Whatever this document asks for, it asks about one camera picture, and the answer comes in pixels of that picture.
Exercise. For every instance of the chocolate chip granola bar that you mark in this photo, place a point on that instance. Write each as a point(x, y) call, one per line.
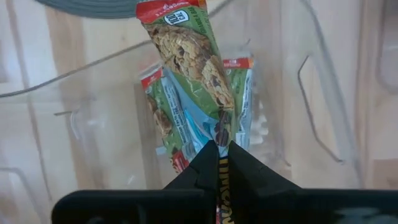
point(186, 56)
point(161, 109)
point(244, 93)

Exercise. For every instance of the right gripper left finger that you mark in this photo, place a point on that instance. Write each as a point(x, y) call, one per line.
point(202, 174)

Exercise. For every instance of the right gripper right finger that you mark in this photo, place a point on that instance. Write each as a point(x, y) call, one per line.
point(248, 177)

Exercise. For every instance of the large clear plastic container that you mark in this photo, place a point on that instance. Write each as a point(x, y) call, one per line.
point(93, 140)

